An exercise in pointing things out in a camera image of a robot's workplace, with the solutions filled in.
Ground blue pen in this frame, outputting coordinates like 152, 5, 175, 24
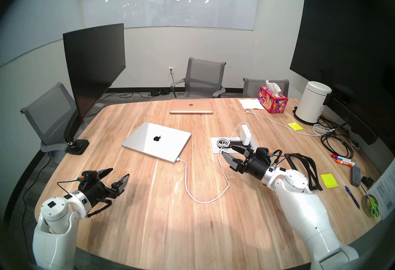
345, 185, 361, 210

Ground white paper napkin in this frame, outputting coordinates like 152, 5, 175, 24
239, 99, 266, 110

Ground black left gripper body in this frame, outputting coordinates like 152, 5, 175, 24
80, 178, 120, 209

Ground white charging cable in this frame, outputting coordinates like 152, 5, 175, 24
177, 123, 247, 204

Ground grey mesh office chair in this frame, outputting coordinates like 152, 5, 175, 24
243, 78, 290, 99

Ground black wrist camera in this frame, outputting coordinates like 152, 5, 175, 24
255, 147, 275, 159
77, 171, 98, 184

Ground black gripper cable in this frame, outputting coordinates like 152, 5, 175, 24
272, 149, 284, 168
57, 178, 113, 219

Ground black floor cable bundle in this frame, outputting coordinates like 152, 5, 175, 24
119, 88, 172, 99

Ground grey mesh chair without armrests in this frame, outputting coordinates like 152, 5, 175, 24
20, 82, 81, 165

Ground clear tape roll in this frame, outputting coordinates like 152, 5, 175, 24
361, 195, 378, 216

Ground gold MacBook laptop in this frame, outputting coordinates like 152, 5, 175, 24
169, 99, 214, 115

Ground silver MacBook laptop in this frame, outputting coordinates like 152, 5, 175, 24
121, 122, 192, 163

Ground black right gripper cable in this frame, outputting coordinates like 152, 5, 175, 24
272, 149, 284, 168

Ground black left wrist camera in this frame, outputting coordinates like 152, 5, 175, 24
77, 171, 98, 184

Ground long white cable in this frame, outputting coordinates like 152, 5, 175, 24
245, 110, 335, 136

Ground green handled scissors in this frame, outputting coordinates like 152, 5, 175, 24
362, 186, 380, 218

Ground large black wall television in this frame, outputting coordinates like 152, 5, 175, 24
289, 0, 395, 137

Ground black laptop stand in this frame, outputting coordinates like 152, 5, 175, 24
284, 153, 323, 192

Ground black video bar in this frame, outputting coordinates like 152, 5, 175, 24
327, 86, 378, 146

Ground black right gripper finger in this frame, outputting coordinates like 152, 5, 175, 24
222, 152, 244, 173
231, 145, 255, 157

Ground white power adapter brick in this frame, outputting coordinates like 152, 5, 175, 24
240, 124, 252, 146

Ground grey whiteboard eraser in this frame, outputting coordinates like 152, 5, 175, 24
350, 166, 362, 188

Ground black coiled cable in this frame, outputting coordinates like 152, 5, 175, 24
320, 118, 354, 159

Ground white cylindrical trash can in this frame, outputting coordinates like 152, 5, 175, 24
293, 81, 332, 126

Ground grey mesh chair with armrests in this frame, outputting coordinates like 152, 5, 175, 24
171, 57, 227, 99

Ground black curved desk monitor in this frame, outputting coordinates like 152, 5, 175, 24
63, 23, 126, 119

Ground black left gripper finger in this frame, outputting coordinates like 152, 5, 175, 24
94, 168, 114, 180
111, 174, 130, 194

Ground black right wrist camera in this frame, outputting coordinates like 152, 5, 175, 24
255, 147, 275, 159

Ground colourful floral tissue box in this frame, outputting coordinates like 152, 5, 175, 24
257, 80, 289, 114

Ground silver table power outlet box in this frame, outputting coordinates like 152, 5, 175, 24
210, 136, 258, 154

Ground white printed paper sheet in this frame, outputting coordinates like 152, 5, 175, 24
367, 158, 395, 220

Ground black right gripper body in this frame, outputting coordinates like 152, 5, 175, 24
239, 152, 272, 181

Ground thin black floor cable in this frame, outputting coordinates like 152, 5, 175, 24
22, 157, 51, 214

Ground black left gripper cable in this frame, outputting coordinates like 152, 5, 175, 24
57, 178, 113, 219

